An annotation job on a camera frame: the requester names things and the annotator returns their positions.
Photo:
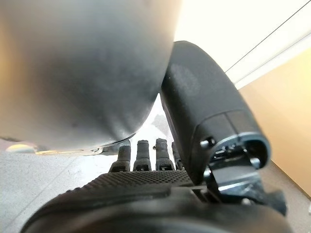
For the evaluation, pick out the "beige wooden panel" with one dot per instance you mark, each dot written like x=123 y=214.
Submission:
x=284 y=116

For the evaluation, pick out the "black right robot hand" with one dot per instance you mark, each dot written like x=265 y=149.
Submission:
x=150 y=194

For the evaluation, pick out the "grey robot leg shell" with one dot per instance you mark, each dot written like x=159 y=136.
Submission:
x=80 y=68

